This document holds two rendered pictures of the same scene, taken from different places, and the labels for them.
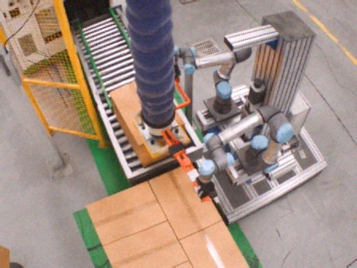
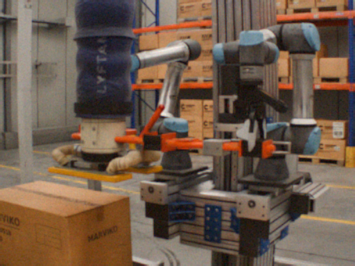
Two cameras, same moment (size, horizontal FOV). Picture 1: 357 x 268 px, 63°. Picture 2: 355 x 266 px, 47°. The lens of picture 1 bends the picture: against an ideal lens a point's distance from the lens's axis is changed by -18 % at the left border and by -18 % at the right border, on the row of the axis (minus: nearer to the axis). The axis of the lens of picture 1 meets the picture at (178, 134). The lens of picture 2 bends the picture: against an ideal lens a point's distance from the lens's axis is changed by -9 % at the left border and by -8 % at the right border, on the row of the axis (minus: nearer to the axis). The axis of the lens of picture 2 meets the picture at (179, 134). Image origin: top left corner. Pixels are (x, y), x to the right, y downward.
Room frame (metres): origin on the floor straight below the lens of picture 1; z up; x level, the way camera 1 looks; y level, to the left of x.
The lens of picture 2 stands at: (-0.18, 0.74, 1.39)
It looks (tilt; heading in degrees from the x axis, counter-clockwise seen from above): 5 degrees down; 328
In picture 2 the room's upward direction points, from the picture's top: straight up
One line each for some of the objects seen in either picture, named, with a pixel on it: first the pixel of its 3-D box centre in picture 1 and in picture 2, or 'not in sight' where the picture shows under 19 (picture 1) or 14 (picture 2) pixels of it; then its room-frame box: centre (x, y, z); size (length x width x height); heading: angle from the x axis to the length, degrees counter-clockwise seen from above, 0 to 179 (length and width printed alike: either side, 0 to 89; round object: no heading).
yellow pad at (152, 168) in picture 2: (171, 124); (119, 162); (1.38, 0.04, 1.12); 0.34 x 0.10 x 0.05; 27
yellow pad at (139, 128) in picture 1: (147, 135); (87, 168); (1.29, 0.21, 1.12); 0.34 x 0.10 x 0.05; 27
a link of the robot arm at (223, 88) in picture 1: (224, 92); (175, 132); (1.59, -0.35, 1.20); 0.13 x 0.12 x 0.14; 3
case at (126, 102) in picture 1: (147, 120); (54, 237); (1.67, 0.26, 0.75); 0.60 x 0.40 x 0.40; 28
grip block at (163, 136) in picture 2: (177, 149); (159, 141); (1.11, 0.01, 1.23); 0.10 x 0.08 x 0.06; 117
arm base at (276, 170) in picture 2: (255, 153); (272, 165); (1.13, -0.54, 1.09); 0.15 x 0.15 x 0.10
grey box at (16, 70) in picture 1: (13, 65); not in sight; (1.67, 1.25, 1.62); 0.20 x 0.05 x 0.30; 24
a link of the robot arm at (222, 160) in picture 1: (221, 159); (259, 52); (0.87, -0.23, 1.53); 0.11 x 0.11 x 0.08; 23
